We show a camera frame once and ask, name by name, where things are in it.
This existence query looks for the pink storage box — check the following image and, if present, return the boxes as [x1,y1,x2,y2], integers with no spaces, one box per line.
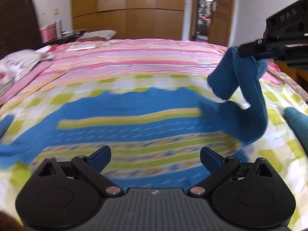
[40,23,57,43]

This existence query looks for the blue knit striped sweater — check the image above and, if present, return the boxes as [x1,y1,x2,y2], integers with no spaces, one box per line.
[1,47,268,188]

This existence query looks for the metal thermos bottle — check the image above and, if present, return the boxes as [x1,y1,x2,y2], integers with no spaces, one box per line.
[55,20,62,39]

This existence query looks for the dark wooden headboard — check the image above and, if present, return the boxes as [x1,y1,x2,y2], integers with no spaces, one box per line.
[0,0,43,58]

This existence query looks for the pink striped blanket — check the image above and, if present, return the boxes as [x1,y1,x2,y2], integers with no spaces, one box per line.
[1,39,227,104]

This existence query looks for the white flat box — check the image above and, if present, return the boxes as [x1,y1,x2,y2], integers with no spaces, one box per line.
[66,44,97,52]

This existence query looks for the wooden side cabinet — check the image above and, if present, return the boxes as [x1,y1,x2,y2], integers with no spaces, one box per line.
[275,62,308,92]

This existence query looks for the grey folded cloth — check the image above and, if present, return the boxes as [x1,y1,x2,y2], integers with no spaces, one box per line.
[78,30,117,41]

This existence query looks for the white pillow pink dots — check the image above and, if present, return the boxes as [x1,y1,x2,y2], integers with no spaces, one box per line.
[1,49,53,91]

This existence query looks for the pink floral quilt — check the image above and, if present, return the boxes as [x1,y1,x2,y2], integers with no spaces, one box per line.
[261,62,307,103]

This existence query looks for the wooden wardrobe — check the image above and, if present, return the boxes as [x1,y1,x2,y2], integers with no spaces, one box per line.
[72,0,185,40]

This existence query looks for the wooden door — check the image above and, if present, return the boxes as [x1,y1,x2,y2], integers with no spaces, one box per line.
[189,0,235,46]

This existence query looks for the teal folded garment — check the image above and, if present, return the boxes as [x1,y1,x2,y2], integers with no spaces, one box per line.
[284,107,308,154]

